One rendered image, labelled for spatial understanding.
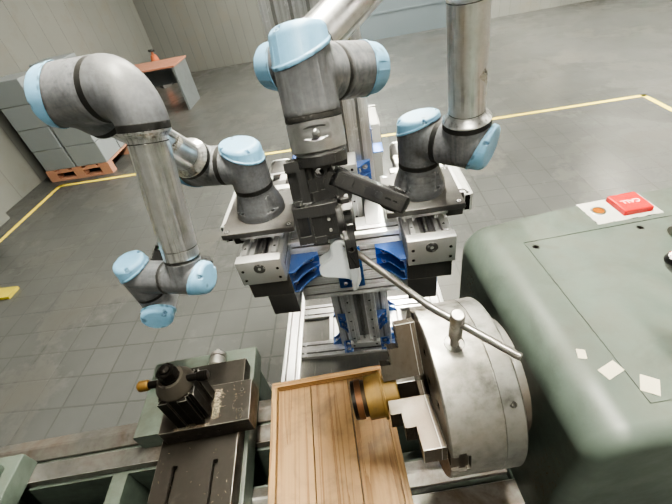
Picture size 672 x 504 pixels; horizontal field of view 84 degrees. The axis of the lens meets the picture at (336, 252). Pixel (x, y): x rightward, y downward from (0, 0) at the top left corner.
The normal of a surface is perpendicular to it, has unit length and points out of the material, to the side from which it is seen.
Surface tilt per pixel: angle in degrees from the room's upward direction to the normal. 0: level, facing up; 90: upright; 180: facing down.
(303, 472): 0
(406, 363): 52
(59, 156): 90
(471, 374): 26
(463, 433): 57
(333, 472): 0
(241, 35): 90
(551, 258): 0
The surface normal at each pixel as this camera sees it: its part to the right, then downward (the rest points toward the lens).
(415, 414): -0.17, -0.84
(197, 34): 0.01, 0.65
